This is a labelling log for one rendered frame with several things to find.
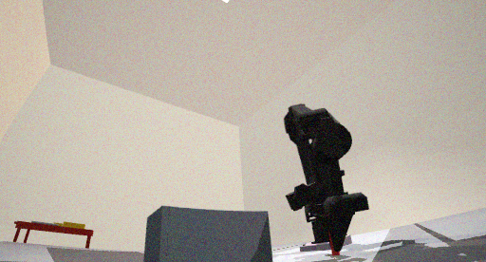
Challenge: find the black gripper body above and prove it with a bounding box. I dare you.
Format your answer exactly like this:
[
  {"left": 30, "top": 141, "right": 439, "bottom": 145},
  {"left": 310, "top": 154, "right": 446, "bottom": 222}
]
[{"left": 306, "top": 165, "right": 369, "bottom": 215}]

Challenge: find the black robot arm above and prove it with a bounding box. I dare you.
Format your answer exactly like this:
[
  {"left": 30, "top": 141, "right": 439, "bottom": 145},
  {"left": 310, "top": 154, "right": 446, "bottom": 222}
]
[{"left": 284, "top": 104, "right": 352, "bottom": 244}]

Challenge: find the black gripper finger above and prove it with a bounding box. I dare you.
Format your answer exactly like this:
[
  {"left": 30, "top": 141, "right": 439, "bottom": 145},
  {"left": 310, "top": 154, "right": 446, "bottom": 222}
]
[
  {"left": 319, "top": 213, "right": 355, "bottom": 252},
  {"left": 312, "top": 214, "right": 331, "bottom": 246}
]

